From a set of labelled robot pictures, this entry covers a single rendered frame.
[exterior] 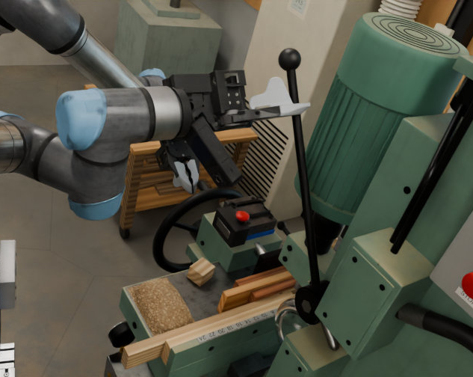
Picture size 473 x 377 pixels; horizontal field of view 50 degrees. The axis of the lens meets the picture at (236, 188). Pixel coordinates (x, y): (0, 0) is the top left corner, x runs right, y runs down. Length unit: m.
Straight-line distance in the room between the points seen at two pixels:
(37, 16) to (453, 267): 0.80
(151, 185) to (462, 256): 2.04
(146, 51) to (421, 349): 2.51
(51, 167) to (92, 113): 0.12
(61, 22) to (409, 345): 0.80
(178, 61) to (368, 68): 2.42
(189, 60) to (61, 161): 2.47
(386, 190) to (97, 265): 1.74
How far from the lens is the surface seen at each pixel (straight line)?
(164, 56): 3.07
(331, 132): 0.83
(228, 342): 0.98
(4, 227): 2.51
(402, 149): 0.76
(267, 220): 1.15
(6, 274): 1.25
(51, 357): 2.05
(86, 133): 0.65
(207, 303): 1.06
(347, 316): 0.72
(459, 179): 0.67
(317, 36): 2.35
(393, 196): 0.78
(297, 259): 1.01
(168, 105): 0.70
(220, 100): 0.74
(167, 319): 0.99
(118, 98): 0.67
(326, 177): 0.84
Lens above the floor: 1.68
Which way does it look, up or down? 34 degrees down
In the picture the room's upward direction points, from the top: 18 degrees clockwise
